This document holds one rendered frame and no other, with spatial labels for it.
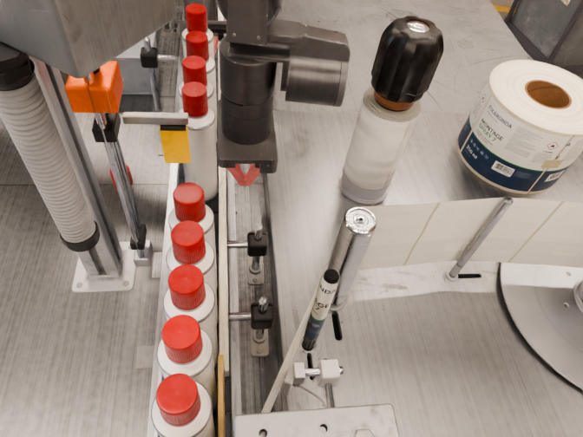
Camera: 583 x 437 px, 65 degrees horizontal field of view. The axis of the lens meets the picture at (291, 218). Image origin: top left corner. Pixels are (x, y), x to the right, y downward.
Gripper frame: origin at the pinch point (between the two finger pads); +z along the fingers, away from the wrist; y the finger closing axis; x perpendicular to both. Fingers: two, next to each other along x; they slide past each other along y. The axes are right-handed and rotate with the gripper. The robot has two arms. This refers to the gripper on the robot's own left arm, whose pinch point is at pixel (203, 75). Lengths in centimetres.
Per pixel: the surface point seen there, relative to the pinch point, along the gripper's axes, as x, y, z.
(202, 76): -23.2, 1.0, 1.7
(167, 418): -58, -1, 30
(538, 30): 156, 176, -36
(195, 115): -27.2, 0.0, 7.0
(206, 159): -22.7, 1.0, 13.4
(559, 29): 142, 178, -34
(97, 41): -61, -3, 2
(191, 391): -58, 1, 28
